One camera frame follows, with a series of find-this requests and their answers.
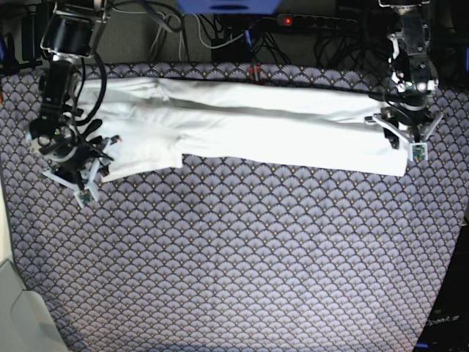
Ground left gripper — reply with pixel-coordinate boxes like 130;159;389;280
384;97;435;149

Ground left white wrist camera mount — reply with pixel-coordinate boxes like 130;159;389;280
364;108;444;163

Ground red black table clamp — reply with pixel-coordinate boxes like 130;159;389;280
248;64;262;84

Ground grey cables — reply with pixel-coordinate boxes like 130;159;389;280
146;9;246;63

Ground blue box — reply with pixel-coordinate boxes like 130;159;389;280
177;0;280;15

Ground black power strip red light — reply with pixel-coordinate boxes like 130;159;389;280
276;14;358;29

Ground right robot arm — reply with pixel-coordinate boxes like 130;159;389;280
26;1;108;186

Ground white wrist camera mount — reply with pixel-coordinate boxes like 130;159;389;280
364;108;444;163
42;135;121;208

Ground black device with logo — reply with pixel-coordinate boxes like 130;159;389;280
414;217;468;351

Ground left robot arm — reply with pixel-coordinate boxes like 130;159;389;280
378;1;440;147

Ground grey patterned table mat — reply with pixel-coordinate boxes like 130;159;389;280
1;73;468;351

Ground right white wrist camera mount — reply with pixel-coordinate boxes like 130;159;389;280
42;135;121;208

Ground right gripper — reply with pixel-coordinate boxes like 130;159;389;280
36;128;110;178

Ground white printed T-shirt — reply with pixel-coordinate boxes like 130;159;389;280
96;78;407;180

